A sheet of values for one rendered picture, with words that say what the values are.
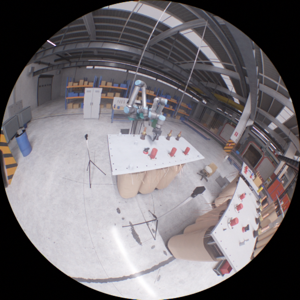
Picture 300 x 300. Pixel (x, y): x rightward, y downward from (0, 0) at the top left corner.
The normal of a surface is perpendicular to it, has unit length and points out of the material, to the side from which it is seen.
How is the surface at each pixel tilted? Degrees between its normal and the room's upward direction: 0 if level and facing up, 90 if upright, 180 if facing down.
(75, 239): 0
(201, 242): 90
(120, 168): 0
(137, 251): 0
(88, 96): 90
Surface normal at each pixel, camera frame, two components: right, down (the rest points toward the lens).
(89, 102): 0.41, 0.62
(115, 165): 0.28, -0.78
